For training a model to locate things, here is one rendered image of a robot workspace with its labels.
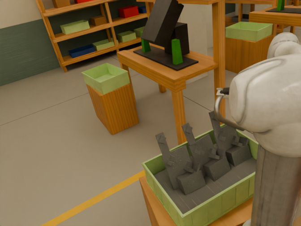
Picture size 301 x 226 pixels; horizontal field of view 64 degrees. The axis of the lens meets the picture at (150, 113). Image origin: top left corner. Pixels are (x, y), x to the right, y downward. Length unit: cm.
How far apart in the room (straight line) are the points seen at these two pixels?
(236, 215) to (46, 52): 622
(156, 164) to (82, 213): 131
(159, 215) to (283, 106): 104
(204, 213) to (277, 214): 59
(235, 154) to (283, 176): 91
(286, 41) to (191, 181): 79
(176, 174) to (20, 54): 594
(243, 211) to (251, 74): 100
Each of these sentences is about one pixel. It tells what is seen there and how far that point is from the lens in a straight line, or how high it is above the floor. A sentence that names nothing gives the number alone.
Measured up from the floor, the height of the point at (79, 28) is 90.
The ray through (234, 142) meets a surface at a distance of 149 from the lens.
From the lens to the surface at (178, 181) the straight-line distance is 134.
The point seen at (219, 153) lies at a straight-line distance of 143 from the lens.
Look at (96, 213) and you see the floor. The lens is 252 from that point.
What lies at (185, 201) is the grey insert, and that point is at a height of 85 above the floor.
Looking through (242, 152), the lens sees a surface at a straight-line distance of 150.
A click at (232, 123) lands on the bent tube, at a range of 139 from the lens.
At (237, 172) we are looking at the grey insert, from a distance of 146.
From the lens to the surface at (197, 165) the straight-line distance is 134.
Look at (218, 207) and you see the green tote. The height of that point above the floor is 87.
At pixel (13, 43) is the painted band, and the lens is 680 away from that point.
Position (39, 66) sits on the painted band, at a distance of 694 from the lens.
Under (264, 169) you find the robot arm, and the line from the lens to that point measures 59.
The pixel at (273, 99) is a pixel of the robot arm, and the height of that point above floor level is 168.
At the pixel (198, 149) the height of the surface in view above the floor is 101.
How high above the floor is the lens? 189
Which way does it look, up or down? 31 degrees down
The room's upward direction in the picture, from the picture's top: 11 degrees counter-clockwise
